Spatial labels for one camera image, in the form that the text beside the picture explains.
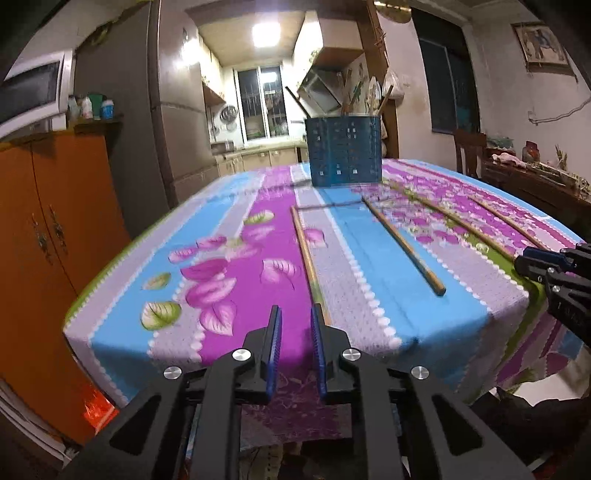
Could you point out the grey refrigerator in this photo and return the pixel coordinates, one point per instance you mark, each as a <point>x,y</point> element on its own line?
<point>146,62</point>

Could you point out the dark wooden side table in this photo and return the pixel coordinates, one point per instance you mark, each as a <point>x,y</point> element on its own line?
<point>554,200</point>

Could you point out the white microwave oven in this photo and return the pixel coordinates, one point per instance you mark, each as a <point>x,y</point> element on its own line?
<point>35,93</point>

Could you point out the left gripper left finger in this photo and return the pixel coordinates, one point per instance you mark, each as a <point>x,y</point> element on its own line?
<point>264,344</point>

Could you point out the kitchen window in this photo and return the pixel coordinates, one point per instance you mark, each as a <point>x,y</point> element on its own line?
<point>261,103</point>

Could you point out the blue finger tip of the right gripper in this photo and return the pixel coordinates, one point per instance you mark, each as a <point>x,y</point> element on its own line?
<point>538,264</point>

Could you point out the white bottle on cabinet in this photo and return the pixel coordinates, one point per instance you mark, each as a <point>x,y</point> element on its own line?
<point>86,108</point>

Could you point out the hanging white plastic bag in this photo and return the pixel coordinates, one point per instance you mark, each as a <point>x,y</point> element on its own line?
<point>393,88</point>

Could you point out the green container on cabinet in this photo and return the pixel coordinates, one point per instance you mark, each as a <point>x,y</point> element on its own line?
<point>96,100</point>

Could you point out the dark wooden chair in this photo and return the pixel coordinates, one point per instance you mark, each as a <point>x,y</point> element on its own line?
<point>470,149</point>

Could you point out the dark room window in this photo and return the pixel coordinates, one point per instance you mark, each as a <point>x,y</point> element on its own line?
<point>450,75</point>

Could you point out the floral striped tablecloth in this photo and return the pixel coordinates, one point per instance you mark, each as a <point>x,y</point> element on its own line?
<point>190,288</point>

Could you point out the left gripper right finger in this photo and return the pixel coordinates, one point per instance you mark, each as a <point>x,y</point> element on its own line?
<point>327,344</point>

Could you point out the round brass wall plate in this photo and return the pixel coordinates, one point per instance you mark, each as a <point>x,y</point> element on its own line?
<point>398,11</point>

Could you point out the orange wooden cabinet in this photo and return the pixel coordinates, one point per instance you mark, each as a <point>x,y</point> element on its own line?
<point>60,225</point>

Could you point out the wooden chopstick green end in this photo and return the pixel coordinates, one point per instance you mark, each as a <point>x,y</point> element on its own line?
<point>313,284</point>

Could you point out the range hood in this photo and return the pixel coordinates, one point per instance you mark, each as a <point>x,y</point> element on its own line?
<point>324,88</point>

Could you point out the wooden chopstick far right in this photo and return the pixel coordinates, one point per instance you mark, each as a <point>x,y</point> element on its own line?
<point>532,239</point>

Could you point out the framed wall picture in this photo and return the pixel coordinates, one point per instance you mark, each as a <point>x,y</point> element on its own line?
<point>541,49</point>

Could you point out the blue perforated utensil holder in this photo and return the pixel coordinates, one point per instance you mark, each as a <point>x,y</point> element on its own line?
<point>344,150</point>

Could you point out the blue cup on cabinet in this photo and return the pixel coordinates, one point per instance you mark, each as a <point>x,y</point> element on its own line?
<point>107,109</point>

